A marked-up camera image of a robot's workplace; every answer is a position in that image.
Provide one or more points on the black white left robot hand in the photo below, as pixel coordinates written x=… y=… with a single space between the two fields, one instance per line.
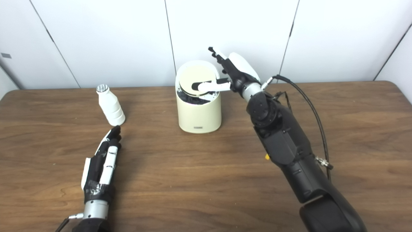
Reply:
x=96 y=190

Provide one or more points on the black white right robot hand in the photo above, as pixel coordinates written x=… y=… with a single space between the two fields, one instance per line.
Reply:
x=241 y=74

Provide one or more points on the round cream bin lid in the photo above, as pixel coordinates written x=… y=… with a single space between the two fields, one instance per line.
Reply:
x=196 y=74

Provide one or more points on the small white plastic bottle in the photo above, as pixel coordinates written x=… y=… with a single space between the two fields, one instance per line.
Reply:
x=111 y=108

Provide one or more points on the black bin liner bag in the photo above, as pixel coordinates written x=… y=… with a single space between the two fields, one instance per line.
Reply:
x=193 y=99

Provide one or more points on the cream-colored cylindrical bin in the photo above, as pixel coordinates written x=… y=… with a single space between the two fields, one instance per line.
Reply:
x=199 y=116

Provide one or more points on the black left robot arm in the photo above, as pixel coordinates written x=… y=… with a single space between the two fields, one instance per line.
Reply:
x=95 y=211

